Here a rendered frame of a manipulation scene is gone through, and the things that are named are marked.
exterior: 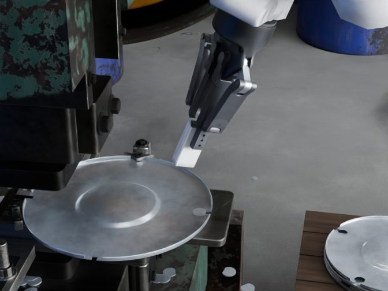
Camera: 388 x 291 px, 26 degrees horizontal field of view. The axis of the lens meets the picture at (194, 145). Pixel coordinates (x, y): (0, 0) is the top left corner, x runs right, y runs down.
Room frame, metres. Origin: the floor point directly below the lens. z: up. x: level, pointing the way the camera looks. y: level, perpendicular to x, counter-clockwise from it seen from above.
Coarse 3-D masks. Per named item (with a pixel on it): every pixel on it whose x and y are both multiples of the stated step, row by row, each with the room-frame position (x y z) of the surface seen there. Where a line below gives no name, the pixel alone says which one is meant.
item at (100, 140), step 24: (96, 96) 1.07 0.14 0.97; (0, 120) 1.04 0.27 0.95; (24, 120) 1.04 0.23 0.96; (48, 120) 1.03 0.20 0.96; (72, 120) 1.04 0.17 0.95; (96, 120) 1.05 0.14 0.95; (0, 144) 1.04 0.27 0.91; (24, 144) 1.04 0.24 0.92; (48, 144) 1.03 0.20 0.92; (72, 144) 1.03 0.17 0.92; (96, 144) 1.05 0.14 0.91
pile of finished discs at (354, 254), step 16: (352, 224) 1.64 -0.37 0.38; (368, 224) 1.64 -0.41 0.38; (384, 224) 1.64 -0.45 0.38; (336, 240) 1.58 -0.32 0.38; (352, 240) 1.58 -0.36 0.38; (368, 240) 1.57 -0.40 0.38; (384, 240) 1.57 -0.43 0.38; (336, 256) 1.52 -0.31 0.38; (352, 256) 1.52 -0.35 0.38; (368, 256) 1.51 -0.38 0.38; (384, 256) 1.51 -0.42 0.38; (336, 272) 1.47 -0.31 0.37; (352, 272) 1.46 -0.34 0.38; (368, 272) 1.46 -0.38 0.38; (384, 272) 1.46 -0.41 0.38; (352, 288) 1.42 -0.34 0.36; (368, 288) 1.40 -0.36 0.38; (384, 288) 1.40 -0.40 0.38
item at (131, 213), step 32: (96, 160) 1.23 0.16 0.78; (128, 160) 1.23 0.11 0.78; (160, 160) 1.22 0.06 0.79; (32, 192) 1.13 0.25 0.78; (64, 192) 1.13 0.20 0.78; (96, 192) 1.12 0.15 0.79; (128, 192) 1.12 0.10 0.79; (160, 192) 1.13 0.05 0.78; (192, 192) 1.13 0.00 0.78; (32, 224) 1.04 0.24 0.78; (64, 224) 1.04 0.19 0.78; (96, 224) 1.04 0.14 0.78; (128, 224) 1.03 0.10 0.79; (160, 224) 1.04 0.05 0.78; (192, 224) 1.04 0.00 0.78; (128, 256) 0.95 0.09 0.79
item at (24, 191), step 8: (24, 192) 1.13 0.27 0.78; (16, 200) 1.11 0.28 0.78; (8, 208) 1.08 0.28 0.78; (8, 216) 1.06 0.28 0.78; (0, 224) 1.04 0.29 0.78; (8, 224) 1.04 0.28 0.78; (0, 232) 1.04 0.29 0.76; (8, 232) 1.04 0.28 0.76; (16, 232) 1.04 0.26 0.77; (24, 232) 1.04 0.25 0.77; (8, 240) 1.04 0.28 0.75; (16, 240) 1.04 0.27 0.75; (24, 240) 1.04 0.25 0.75; (32, 240) 1.04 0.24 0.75; (40, 248) 1.04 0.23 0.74; (48, 248) 1.03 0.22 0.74
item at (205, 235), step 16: (224, 192) 1.13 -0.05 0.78; (224, 208) 1.08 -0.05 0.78; (208, 224) 1.04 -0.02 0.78; (224, 224) 1.04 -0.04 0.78; (192, 240) 1.01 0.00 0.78; (208, 240) 1.00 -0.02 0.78; (224, 240) 1.01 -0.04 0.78; (160, 256) 1.11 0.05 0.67; (144, 272) 1.04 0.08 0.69; (144, 288) 1.04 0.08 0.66
